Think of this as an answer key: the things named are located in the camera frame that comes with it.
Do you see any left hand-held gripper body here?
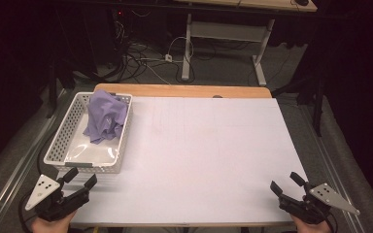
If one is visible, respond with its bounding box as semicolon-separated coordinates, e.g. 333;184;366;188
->
24;174;90;223

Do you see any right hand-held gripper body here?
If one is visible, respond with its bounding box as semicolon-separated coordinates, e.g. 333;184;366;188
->
278;183;361;225

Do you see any white perforated plastic basket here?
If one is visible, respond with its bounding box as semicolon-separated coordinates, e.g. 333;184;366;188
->
43;91;134;175

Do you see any purple cloth garment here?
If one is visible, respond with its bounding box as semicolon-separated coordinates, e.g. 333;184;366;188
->
83;89;129;145

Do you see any person's right hand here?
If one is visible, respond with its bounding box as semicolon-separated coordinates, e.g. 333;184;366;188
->
290;214;333;233

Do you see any person's left hand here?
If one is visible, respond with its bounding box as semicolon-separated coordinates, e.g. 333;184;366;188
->
30;210;78;233

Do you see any black metal stand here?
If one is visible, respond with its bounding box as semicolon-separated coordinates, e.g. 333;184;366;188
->
45;59;76;119
271;72;325;138

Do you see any white board sheet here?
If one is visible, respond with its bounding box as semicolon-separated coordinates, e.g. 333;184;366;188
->
47;96;309;227

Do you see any wooden table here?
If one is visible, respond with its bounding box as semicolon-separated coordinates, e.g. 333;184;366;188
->
67;83;297;228

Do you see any white-legged wooden desk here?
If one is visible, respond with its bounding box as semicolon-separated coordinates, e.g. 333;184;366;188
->
174;0;319;87

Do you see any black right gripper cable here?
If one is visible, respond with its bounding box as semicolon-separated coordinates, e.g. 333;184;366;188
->
323;212;340;233

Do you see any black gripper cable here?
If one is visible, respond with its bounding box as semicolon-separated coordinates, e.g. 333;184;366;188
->
323;212;340;233
17;135;61;229

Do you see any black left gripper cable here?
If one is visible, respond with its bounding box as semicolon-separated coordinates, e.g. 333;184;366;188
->
17;135;61;229

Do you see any metal floor rail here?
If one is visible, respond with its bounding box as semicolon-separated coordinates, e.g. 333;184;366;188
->
299;103;367;233
0;89;68;229

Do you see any bundle of black floor cables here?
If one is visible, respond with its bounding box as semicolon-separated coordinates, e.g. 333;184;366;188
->
108;30;196;84

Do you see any white looped cable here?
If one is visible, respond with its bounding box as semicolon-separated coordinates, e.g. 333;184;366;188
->
167;35;195;64

